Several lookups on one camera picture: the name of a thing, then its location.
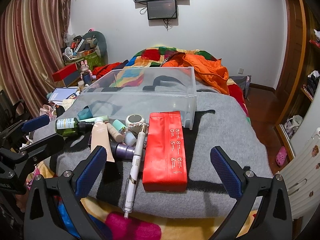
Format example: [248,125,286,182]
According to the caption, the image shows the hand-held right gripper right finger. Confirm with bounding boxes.
[210,145,297,240]

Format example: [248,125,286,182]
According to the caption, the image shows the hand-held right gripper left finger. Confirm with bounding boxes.
[24,145,108,240]

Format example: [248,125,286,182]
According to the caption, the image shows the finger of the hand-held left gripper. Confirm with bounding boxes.
[0,133,66,178]
[0,114,50,148]

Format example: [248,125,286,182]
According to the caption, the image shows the green glass bottle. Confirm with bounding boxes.
[55,117,94,137]

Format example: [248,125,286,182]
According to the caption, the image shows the beige cosmetic tube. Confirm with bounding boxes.
[90,123,115,163]

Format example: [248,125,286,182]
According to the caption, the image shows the purple cosmetic bottle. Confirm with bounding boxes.
[110,142,135,160]

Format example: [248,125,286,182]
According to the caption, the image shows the beige foundation bottle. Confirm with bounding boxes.
[105,122,124,142]

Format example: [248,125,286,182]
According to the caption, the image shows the white pen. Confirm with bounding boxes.
[123,124,147,218]

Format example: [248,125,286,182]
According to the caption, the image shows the red foil packet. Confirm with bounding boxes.
[142,110,188,185]

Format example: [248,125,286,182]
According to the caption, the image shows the clear plastic storage bin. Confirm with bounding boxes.
[79,66,198,130]

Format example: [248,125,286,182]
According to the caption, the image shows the pink frilly cloth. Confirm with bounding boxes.
[40,104,57,120]

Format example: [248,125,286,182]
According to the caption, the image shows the black chair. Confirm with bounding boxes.
[0,90,33,140]

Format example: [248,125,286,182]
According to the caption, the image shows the blue white notebook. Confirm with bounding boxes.
[49,87,79,103]

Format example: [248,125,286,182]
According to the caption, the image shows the teal round container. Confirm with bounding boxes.
[77,107,93,120]

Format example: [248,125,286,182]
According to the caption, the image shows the light blue small bottle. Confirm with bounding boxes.
[124,131,137,145]

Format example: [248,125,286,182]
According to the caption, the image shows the pale green tube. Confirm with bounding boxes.
[87,115,109,124]

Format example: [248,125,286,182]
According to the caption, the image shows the red long box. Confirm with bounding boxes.
[52,63,78,82]

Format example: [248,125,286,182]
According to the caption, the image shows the pink clog shoe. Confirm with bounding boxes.
[275,146,287,167]

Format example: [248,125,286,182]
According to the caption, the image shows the white tape roll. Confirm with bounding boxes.
[125,114,147,127]

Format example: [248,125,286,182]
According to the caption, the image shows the pink bunny figure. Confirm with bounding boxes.
[80,60,93,77]

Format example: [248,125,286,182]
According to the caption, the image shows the striped pink gold curtain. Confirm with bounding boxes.
[0,0,72,117]

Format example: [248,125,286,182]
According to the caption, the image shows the white bag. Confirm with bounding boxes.
[285,115,303,138]

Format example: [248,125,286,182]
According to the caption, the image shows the green gift box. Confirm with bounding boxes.
[77,52,105,67]

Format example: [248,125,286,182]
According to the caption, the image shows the red cloth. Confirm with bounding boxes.
[93,61,125,78]

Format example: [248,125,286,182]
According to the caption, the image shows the grey neck pillow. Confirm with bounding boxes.
[82,31,108,58]

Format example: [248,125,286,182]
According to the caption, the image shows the orange down jacket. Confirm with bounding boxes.
[161,52,229,95]

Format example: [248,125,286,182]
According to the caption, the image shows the colourful patchwork quilt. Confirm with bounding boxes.
[110,46,250,117]

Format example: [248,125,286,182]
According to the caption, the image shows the wooden wardrobe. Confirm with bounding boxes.
[275,0,320,160]

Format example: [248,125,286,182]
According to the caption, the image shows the braided pink white rope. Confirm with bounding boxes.
[119,122,148,134]

